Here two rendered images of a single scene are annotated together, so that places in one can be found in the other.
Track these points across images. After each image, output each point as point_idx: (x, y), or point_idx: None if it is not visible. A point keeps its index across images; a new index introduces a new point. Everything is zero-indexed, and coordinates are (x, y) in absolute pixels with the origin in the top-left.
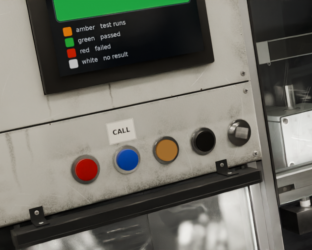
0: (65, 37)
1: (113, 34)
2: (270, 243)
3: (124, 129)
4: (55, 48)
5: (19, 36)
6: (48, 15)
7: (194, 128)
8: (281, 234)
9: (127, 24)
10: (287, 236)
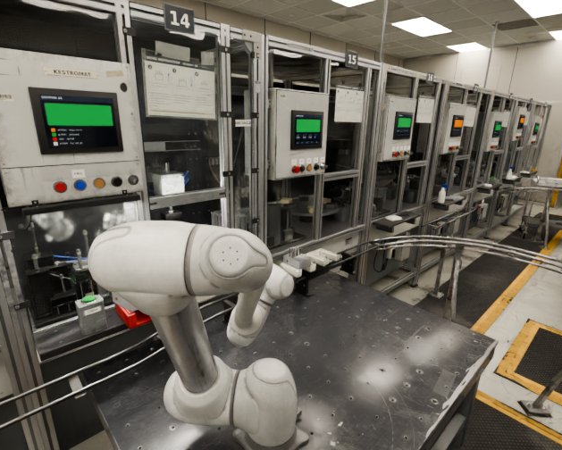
0: (52, 132)
1: (75, 134)
2: None
3: (79, 172)
4: (46, 136)
5: (29, 128)
6: (44, 121)
7: (113, 176)
8: None
9: (82, 130)
10: None
